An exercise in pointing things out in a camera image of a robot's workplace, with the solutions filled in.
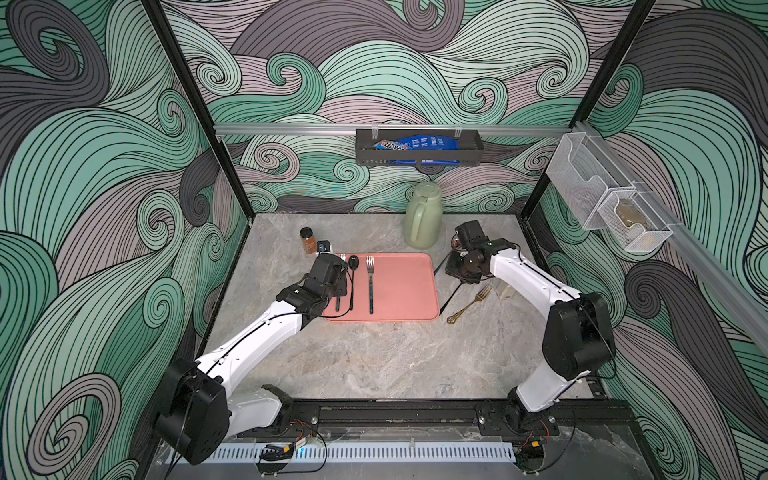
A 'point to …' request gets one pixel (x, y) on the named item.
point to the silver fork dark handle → (370, 261)
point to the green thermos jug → (423, 217)
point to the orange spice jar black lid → (306, 232)
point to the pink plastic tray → (399, 287)
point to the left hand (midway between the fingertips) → (338, 270)
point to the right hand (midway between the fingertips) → (457, 271)
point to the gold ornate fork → (479, 297)
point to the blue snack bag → (425, 142)
